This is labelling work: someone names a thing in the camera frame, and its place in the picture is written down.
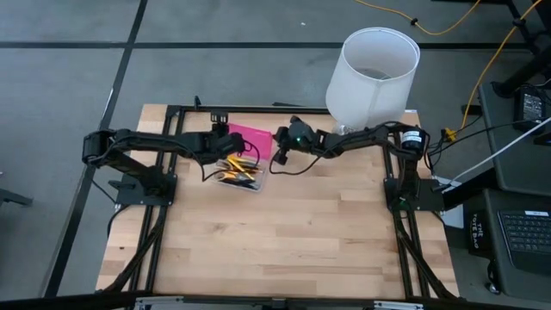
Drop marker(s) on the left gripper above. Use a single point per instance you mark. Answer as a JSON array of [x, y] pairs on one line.
[[228, 143]]

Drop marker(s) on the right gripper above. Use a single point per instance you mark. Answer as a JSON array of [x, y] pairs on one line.
[[301, 138]]

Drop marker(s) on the yellow pen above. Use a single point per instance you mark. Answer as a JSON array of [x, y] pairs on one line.
[[234, 163]]

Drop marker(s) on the pink-lidded clear supply box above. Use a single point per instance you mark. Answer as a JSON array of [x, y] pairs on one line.
[[258, 138]]

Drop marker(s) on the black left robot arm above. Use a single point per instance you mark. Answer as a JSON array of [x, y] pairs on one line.
[[150, 140]]

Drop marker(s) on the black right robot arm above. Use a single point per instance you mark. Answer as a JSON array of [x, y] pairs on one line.
[[370, 134]]

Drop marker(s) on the white-shaded silver table lamp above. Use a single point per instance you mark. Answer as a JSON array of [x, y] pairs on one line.
[[366, 86]]

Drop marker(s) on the black tote bag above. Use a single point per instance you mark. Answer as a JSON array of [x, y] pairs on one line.
[[478, 234]]

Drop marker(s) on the dark grey side table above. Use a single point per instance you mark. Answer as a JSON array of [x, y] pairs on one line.
[[503, 172]]

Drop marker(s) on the dark chair base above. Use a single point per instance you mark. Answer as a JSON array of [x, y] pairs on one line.
[[13, 198]]

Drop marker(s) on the black front crossbar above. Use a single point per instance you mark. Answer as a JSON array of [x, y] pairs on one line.
[[64, 302]]

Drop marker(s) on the black power adapter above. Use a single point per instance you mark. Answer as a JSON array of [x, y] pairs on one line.
[[531, 107]]

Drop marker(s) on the black caster wheel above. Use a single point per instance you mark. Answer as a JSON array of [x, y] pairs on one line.
[[494, 286]]

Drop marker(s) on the grey laptop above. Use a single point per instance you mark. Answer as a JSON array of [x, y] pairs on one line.
[[527, 232]]

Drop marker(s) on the black stand legs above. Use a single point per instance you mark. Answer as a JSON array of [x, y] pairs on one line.
[[534, 41]]

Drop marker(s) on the black aluminium table frame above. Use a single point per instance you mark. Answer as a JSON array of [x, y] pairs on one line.
[[258, 109]]

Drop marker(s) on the silver bracket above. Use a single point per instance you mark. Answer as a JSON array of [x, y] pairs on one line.
[[155, 303], [396, 306]]

